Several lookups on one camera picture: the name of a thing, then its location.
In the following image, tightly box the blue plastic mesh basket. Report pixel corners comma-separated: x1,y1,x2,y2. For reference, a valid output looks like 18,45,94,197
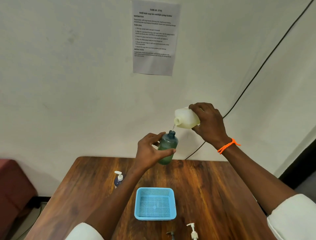
134,187,177,221

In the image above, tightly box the long black wall cable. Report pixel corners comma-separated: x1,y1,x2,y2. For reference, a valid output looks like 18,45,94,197
184,0,314,161

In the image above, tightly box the small teal translucent bottle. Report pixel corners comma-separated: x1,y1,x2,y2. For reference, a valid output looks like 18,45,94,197
157,130,179,165

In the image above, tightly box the person's left hand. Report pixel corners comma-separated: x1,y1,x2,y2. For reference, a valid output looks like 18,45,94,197
134,132,177,171

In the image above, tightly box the person's left forearm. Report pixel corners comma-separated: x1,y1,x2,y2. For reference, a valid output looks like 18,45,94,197
85,165,143,240

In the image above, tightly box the small navy white pump bottle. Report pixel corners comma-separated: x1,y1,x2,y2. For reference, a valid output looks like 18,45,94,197
114,171,125,189

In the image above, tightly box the maroon upholstered seat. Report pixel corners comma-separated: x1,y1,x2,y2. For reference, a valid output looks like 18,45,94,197
0,159,38,240

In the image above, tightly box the large yellow soap bottle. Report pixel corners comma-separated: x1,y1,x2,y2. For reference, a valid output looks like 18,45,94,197
173,106,201,130

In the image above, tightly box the white pump head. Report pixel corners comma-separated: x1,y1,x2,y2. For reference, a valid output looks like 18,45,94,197
186,223,199,240

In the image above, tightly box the orange beaded bracelet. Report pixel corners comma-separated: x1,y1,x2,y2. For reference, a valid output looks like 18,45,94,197
217,138,241,155

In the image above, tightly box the person's right forearm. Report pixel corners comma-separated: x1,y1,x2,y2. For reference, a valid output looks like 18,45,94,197
220,143,297,216

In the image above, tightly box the person's right white sleeve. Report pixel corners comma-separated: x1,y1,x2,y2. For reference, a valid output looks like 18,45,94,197
266,194,316,240

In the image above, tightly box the person's white sleeve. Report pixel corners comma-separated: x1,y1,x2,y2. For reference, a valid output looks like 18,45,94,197
266,194,316,240
65,222,105,240

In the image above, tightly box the person's left white sleeve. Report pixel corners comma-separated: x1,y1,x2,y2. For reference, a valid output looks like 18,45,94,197
65,222,105,240

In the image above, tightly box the black door frame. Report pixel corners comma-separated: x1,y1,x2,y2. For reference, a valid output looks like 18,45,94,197
278,138,316,190

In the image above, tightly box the person's right hand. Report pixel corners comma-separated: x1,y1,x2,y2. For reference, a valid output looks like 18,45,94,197
188,103,229,149

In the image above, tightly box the printed paper sheet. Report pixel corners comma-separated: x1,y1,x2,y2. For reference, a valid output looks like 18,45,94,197
131,0,181,76

